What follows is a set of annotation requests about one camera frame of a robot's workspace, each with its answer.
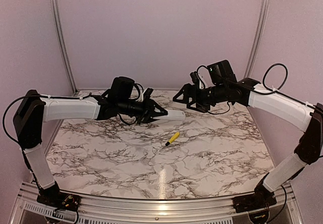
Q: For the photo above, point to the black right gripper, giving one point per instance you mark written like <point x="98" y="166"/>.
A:
<point x="187" y="88"/>

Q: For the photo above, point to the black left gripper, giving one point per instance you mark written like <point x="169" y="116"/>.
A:
<point x="149" y="111"/>

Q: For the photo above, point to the white remote control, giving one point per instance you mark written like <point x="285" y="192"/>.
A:
<point x="173" y="115"/>

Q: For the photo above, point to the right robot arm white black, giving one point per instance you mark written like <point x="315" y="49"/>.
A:
<point x="252" y="93"/>

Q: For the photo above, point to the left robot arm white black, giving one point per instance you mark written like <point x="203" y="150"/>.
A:
<point x="36" y="109"/>

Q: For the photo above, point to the yellow screwdriver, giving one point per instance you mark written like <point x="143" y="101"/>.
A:
<point x="172" y="139"/>

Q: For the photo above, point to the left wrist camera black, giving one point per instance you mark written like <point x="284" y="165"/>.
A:
<point x="147" y="93"/>

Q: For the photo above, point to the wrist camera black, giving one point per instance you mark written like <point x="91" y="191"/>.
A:
<point x="195" y="78"/>
<point x="147" y="93"/>

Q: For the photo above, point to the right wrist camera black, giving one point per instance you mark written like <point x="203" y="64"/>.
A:
<point x="195" y="78"/>

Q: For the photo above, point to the right aluminium frame post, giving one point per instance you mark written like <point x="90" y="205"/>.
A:
<point x="257" y="38"/>

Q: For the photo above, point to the aluminium frame post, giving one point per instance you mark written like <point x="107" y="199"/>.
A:
<point x="62" y="45"/>
<point x="257" y="38"/>

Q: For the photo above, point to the left aluminium frame post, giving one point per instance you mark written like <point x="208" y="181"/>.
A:
<point x="62" y="45"/>

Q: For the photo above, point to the front aluminium rail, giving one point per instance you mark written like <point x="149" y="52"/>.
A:
<point x="98" y="209"/>

